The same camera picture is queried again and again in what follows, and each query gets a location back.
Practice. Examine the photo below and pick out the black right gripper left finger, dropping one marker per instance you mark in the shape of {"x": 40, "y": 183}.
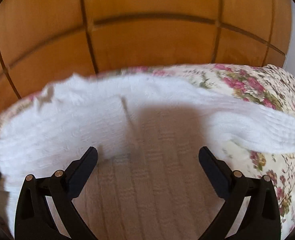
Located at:
{"x": 33, "y": 218}

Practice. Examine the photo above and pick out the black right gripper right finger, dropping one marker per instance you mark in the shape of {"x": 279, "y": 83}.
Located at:
{"x": 262, "y": 217}

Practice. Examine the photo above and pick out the white knitted sweater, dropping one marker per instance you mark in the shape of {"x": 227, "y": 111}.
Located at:
{"x": 148, "y": 131}

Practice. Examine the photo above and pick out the floral bedspread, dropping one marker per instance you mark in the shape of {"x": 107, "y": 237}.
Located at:
{"x": 269, "y": 86}

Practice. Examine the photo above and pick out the wooden wardrobe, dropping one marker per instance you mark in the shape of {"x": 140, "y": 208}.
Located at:
{"x": 47, "y": 40}

